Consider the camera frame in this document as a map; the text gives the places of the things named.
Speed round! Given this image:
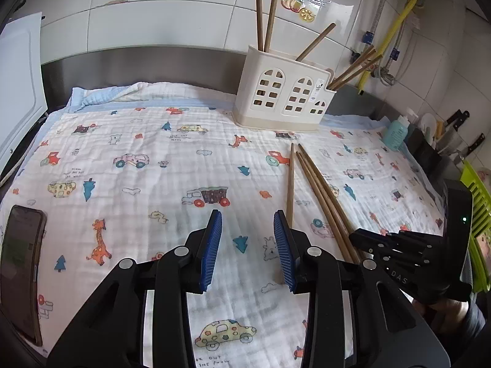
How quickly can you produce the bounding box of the printed cartoon blanket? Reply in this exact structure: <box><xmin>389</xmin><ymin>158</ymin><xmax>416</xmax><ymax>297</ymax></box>
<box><xmin>0</xmin><ymin>81</ymin><xmax>448</xmax><ymax>368</ymax></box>

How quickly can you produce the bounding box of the white plastic spatula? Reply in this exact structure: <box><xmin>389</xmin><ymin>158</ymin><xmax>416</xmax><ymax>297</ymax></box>
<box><xmin>418</xmin><ymin>117</ymin><xmax>438</xmax><ymax>143</ymax></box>

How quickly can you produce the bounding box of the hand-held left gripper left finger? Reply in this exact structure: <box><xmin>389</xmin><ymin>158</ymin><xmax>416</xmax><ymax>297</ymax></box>
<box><xmin>48</xmin><ymin>209</ymin><xmax>223</xmax><ymax>368</ymax></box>

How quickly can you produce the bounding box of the silver water valve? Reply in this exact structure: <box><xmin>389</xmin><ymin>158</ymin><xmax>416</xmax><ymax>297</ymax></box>
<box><xmin>375</xmin><ymin>68</ymin><xmax>397</xmax><ymax>87</ymax></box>

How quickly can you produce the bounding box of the yellow gas pipe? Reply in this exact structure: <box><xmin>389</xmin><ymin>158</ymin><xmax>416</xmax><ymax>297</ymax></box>
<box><xmin>356</xmin><ymin>0</ymin><xmax>425</xmax><ymax>95</ymax></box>

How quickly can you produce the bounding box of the teal soap pump bottle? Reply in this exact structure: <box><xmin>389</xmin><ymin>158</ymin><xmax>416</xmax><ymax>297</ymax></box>
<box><xmin>382</xmin><ymin>114</ymin><xmax>411</xmax><ymax>150</ymax></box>

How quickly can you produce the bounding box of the cream plastic utensil holder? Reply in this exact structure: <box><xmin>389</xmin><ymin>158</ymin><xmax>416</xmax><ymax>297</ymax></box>
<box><xmin>232</xmin><ymin>44</ymin><xmax>338</xmax><ymax>133</ymax></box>

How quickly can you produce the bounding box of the person's right forearm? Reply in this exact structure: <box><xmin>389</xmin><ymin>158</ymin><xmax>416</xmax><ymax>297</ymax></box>
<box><xmin>459</xmin><ymin>302</ymin><xmax>486</xmax><ymax>347</ymax></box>

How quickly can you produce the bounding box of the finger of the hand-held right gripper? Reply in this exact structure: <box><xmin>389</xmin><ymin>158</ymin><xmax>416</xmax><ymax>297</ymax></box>
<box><xmin>373</xmin><ymin>248</ymin><xmax>443</xmax><ymax>268</ymax></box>
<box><xmin>350</xmin><ymin>228</ymin><xmax>427</xmax><ymax>254</ymax></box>

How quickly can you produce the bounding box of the black handled kitchen knife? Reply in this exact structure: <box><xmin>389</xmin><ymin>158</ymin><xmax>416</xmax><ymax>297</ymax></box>
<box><xmin>462</xmin><ymin>133</ymin><xmax>486</xmax><ymax>160</ymax></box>
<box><xmin>446</xmin><ymin>110</ymin><xmax>471</xmax><ymax>132</ymax></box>

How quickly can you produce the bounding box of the person's right hand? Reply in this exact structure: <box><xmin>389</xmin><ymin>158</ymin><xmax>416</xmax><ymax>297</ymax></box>
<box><xmin>416</xmin><ymin>299</ymin><xmax>467</xmax><ymax>327</ymax></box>

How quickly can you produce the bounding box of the black smartphone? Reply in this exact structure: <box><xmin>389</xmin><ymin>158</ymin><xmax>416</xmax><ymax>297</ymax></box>
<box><xmin>0</xmin><ymin>205</ymin><xmax>48</xmax><ymax>348</ymax></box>

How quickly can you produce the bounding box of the braided metal hose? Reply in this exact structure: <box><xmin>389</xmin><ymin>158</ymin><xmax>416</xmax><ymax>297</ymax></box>
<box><xmin>387</xmin><ymin>18</ymin><xmax>408</xmax><ymax>70</ymax></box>
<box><xmin>364</xmin><ymin>0</ymin><xmax>388</xmax><ymax>45</ymax></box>

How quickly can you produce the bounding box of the brown wooden chopstick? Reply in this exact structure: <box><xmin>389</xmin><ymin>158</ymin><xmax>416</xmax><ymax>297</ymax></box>
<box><xmin>333</xmin><ymin>45</ymin><xmax>375</xmax><ymax>83</ymax></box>
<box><xmin>295</xmin><ymin>152</ymin><xmax>355</xmax><ymax>264</ymax></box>
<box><xmin>295</xmin><ymin>23</ymin><xmax>337</xmax><ymax>62</ymax></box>
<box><xmin>274</xmin><ymin>143</ymin><xmax>296</xmax><ymax>283</ymax></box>
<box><xmin>256</xmin><ymin>0</ymin><xmax>265</xmax><ymax>53</ymax></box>
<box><xmin>298</xmin><ymin>144</ymin><xmax>364</xmax><ymax>258</ymax></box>
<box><xmin>264</xmin><ymin>0</ymin><xmax>279</xmax><ymax>54</ymax></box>
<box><xmin>329</xmin><ymin>50</ymin><xmax>378</xmax><ymax>88</ymax></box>
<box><xmin>301</xmin><ymin>152</ymin><xmax>362</xmax><ymax>263</ymax></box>
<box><xmin>331</xmin><ymin>54</ymin><xmax>384</xmax><ymax>90</ymax></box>

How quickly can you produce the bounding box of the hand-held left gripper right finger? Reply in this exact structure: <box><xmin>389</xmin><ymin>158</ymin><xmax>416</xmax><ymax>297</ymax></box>
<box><xmin>273</xmin><ymin>209</ymin><xmax>440</xmax><ymax>368</ymax></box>

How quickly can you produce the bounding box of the lime green plastic rack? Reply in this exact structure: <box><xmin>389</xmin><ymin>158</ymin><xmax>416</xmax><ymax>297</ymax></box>
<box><xmin>458</xmin><ymin>160</ymin><xmax>491</xmax><ymax>294</ymax></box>

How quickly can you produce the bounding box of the white cutting board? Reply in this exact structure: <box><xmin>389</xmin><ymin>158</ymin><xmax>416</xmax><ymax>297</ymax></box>
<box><xmin>0</xmin><ymin>11</ymin><xmax>49</xmax><ymax>170</ymax></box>

